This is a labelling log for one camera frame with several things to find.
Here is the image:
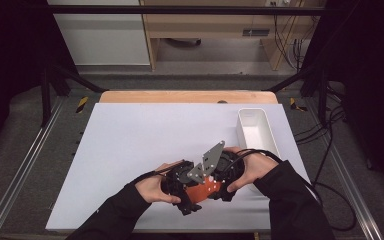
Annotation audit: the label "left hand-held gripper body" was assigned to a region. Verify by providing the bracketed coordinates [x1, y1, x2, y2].
[161, 159, 211, 197]

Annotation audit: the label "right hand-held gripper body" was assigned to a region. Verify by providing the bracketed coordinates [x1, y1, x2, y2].
[202, 140, 246, 186]

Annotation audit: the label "orange phone case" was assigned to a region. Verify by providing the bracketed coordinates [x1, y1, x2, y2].
[184, 175, 223, 205]

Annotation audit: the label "white plastic bin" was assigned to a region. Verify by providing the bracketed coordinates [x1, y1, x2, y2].
[235, 108, 282, 160]

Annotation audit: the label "person's left hand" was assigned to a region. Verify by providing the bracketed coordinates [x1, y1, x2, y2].
[135, 160, 183, 205]

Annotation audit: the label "person's right hand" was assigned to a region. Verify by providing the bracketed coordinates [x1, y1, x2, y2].
[226, 146, 279, 194]

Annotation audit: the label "white table mat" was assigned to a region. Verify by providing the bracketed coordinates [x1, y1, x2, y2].
[45, 102, 311, 232]

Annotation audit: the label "wooden table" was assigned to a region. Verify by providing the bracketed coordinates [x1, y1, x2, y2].
[99, 90, 279, 105]

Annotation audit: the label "yellow black tape marker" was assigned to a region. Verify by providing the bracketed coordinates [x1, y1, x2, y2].
[75, 96, 90, 115]
[289, 96, 309, 113]

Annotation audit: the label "grey chair base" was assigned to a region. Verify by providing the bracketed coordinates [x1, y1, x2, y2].
[164, 37, 203, 47]

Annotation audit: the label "grey power strip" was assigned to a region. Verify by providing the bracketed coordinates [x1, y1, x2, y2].
[242, 28, 271, 38]

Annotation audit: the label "light wooden desk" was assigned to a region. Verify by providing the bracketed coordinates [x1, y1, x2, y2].
[139, 0, 326, 72]

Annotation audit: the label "white cabinet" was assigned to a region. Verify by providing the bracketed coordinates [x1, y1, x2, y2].
[46, 0, 151, 66]

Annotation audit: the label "black crossbar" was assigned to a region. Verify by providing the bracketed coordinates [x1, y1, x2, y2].
[46, 4, 328, 16]

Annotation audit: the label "left hand-held gripper cable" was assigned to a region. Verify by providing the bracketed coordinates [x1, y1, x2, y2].
[130, 160, 185, 185]

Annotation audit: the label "black floor cables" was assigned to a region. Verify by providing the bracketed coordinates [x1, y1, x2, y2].
[294, 81, 348, 188]

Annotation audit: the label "black frame strut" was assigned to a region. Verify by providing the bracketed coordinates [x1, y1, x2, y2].
[41, 63, 109, 128]
[265, 64, 330, 125]

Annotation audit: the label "aluminium frame rail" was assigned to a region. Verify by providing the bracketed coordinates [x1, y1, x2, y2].
[304, 99, 384, 240]
[0, 96, 65, 240]

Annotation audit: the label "cables under desk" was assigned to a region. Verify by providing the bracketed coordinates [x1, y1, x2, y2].
[272, 13, 316, 72]

